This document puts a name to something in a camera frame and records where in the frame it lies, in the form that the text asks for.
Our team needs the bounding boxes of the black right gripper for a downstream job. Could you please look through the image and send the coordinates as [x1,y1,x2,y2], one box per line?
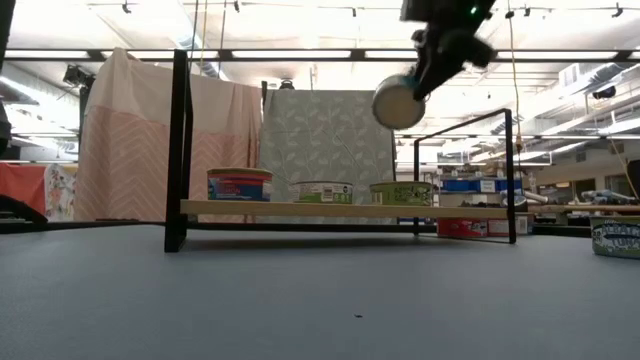
[411,20,497,102]

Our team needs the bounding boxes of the silver can teal label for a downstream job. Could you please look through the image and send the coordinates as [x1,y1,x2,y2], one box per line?
[370,73,428,132]

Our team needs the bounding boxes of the gold lid can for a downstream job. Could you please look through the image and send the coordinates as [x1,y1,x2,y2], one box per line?
[589,215,640,260]
[368,180,434,207]

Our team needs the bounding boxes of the silver can red label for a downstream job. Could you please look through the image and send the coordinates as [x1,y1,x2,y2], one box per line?
[436,217,490,239]

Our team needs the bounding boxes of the silver can white green label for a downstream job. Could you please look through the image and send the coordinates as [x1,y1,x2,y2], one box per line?
[288,180,355,205]

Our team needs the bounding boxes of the beige-lid can blue pink label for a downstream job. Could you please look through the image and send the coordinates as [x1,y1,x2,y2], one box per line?
[206,167,275,203]

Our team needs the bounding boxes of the LED light bar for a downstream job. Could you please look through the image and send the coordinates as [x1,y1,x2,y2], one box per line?
[0,47,640,63]

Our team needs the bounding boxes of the blue storage bin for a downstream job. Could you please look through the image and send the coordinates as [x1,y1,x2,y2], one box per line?
[494,178,525,194]
[442,178,496,194]

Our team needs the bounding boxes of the green leaf-print cloth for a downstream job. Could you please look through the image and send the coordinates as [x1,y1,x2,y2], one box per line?
[255,88,397,225]

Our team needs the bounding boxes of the white grey machine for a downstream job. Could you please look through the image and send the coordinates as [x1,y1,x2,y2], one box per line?
[581,188,637,205]

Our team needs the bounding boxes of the pink chevron cloth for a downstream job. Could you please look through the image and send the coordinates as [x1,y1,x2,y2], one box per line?
[74,47,265,225]

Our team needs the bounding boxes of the black pole-mounted device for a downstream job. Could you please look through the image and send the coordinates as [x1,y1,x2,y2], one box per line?
[62,63,97,90]

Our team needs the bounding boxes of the white cloth pink flower print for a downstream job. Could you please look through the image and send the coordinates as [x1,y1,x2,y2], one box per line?
[43,163,80,223]

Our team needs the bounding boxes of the thin yellow hanging cable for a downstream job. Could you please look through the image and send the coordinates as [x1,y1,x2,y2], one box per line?
[505,0,525,169]

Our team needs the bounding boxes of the wooden shelf black wire frame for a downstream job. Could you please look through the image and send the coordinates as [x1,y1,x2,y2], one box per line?
[163,48,518,254]

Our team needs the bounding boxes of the black aluminium table frame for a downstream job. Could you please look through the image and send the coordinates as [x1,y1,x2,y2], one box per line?
[0,219,640,239]

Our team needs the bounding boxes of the thin black hanging cable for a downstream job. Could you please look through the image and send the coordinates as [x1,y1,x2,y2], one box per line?
[189,0,200,51]

